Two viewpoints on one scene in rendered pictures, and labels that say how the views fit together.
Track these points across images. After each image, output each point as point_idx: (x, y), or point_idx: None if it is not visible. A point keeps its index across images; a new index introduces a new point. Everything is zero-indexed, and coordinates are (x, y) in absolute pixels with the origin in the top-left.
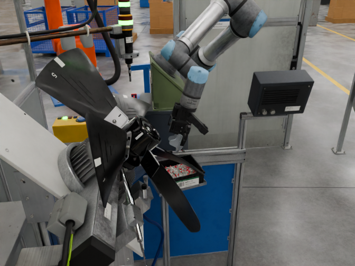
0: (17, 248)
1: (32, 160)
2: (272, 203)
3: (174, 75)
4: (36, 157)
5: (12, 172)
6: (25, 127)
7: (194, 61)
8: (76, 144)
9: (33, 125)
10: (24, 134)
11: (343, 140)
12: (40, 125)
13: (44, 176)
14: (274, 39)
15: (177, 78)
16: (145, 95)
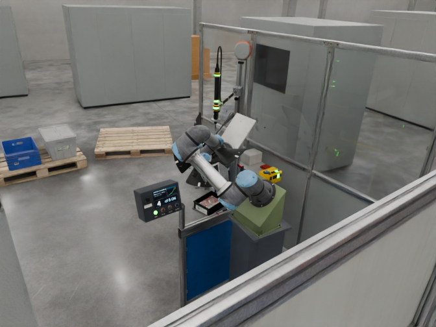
0: (292, 229)
1: (228, 134)
2: None
3: (253, 203)
4: (229, 135)
5: (314, 205)
6: (240, 132)
7: (204, 146)
8: (231, 148)
9: (242, 135)
10: (237, 132)
11: None
12: (243, 138)
13: (222, 138)
14: None
15: (253, 210)
16: (283, 223)
